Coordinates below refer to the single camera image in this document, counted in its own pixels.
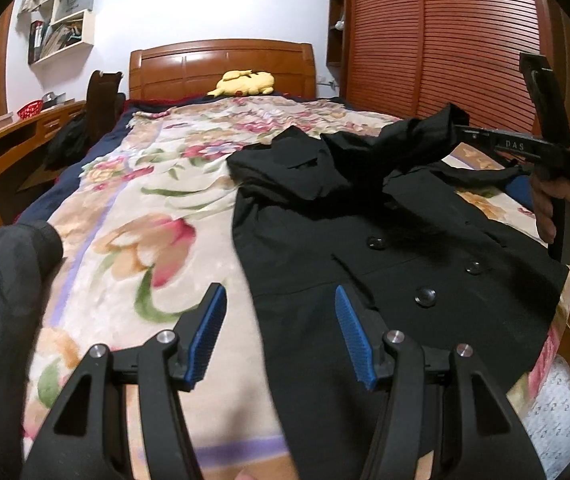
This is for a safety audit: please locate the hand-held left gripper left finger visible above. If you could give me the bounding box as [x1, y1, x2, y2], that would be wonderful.
[21, 282, 228, 480]

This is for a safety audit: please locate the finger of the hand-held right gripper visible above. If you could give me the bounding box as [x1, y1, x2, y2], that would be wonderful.
[452, 122, 498, 153]

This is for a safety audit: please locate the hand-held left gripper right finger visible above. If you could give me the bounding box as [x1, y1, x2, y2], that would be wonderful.
[334, 284, 548, 480]

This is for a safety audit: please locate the black coat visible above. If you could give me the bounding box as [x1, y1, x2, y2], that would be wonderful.
[227, 102, 570, 480]

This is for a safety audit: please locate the person's right hand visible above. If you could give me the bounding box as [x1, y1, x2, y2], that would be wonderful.
[531, 175, 556, 247]

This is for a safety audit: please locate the blue cloth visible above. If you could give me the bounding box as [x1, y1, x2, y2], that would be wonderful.
[506, 175, 536, 207]

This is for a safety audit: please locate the wooden slatted wardrobe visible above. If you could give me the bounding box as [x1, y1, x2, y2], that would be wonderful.
[342, 0, 560, 137]

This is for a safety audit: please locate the floral blanket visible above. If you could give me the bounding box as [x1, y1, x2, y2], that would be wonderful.
[22, 95, 570, 480]

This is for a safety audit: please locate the wooden open shelf column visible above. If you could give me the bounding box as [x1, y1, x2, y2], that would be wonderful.
[326, 0, 348, 67]

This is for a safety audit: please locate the person's dark jacket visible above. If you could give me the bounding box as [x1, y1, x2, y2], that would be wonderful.
[0, 222, 64, 480]

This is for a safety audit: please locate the white patterned sheet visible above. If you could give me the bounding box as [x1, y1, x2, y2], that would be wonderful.
[520, 355, 570, 480]

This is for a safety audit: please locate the black bag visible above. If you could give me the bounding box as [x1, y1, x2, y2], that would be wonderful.
[44, 112, 90, 171]

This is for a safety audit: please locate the yellow plush toy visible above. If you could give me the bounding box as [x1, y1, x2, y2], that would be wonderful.
[208, 68, 276, 97]

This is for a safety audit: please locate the dark wooden chair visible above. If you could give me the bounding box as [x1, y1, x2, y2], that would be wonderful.
[86, 71, 126, 143]

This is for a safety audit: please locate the wooden bed headboard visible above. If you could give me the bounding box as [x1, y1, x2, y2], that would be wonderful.
[129, 39, 316, 103]

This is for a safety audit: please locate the red basket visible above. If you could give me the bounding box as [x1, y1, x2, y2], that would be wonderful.
[17, 100, 46, 120]

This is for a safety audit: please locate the white wall shelf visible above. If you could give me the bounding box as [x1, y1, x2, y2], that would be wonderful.
[17, 0, 103, 66]

